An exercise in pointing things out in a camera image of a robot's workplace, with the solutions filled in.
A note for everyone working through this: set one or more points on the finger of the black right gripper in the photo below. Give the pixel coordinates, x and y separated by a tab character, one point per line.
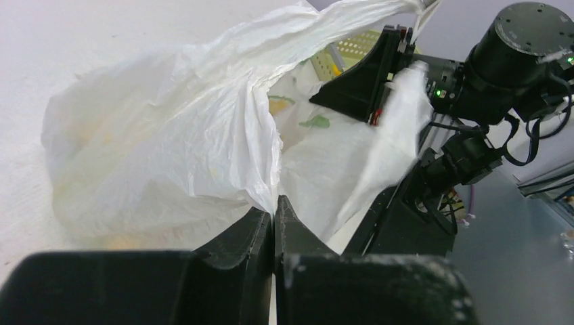
357	92

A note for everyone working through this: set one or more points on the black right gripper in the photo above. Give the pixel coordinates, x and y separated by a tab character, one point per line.
522	63

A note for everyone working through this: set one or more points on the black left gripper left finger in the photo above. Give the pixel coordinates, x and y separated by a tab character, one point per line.
225	281

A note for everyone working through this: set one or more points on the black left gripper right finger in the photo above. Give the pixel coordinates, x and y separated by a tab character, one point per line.
314	285

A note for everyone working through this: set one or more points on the white plastic bag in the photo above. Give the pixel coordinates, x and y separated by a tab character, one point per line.
170	149

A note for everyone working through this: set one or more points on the yellow-green perforated plastic basket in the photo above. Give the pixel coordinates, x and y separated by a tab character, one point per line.
341	56

